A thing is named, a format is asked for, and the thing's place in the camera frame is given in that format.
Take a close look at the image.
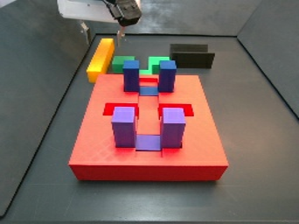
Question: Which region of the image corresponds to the black angle bracket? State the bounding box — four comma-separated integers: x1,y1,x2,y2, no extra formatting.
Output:
169,44,215,69

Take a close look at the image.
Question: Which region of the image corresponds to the green stepped block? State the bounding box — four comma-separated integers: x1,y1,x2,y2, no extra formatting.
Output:
112,56,169,75

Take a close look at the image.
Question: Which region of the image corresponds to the purple U block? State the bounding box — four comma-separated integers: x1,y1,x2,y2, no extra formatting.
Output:
111,107,185,151

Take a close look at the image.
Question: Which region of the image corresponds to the red board base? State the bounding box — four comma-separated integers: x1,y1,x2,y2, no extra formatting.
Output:
69,74,228,181

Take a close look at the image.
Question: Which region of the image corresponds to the long yellow block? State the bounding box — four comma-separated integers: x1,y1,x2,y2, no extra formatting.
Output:
87,38,115,83

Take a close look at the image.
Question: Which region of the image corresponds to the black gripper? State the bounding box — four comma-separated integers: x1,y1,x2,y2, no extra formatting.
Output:
103,0,141,46

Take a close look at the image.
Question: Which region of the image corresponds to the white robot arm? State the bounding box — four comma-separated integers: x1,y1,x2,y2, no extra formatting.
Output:
57,0,143,45

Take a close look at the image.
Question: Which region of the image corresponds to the dark blue U block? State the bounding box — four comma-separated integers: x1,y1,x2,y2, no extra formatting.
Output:
123,60,176,96

